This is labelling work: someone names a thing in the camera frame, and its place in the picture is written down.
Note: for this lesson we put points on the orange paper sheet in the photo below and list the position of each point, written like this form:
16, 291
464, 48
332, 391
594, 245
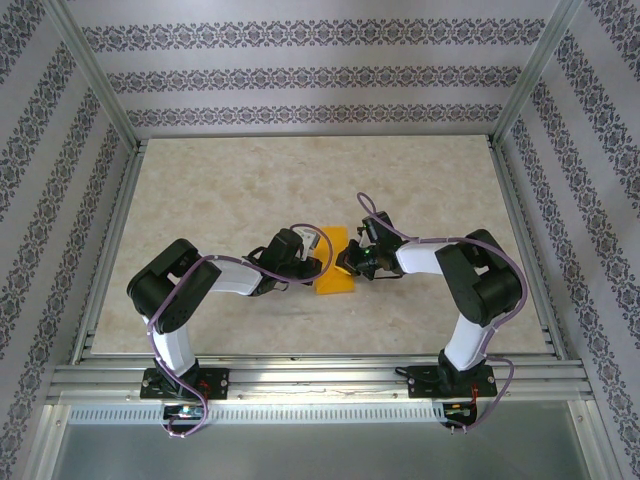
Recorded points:
337, 285

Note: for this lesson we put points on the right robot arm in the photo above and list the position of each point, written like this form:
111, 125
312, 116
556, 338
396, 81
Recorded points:
465, 345

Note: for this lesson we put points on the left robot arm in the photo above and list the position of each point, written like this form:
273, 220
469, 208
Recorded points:
172, 345

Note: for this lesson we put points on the small controller board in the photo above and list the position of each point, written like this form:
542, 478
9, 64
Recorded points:
185, 411
457, 410

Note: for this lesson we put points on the grey metal panel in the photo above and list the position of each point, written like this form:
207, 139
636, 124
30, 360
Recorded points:
320, 455

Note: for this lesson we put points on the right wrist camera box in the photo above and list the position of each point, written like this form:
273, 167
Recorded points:
361, 231

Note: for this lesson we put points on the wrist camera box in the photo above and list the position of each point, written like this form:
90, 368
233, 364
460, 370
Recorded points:
361, 231
311, 240

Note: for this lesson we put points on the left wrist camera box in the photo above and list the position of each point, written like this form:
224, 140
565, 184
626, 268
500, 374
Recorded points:
311, 240

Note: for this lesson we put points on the long aluminium mounting rail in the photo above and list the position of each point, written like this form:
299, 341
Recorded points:
320, 380

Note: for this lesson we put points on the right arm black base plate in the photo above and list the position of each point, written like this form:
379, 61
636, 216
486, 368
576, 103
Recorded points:
420, 382

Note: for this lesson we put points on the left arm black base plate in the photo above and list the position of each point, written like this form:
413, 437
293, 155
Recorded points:
220, 382

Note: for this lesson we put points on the aluminium side rail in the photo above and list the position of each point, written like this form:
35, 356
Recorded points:
514, 200
125, 200

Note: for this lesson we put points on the aluminium frame post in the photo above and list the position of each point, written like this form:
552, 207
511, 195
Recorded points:
532, 75
96, 75

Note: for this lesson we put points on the aluminium frame bar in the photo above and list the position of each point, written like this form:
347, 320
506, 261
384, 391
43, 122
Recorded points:
590, 440
47, 440

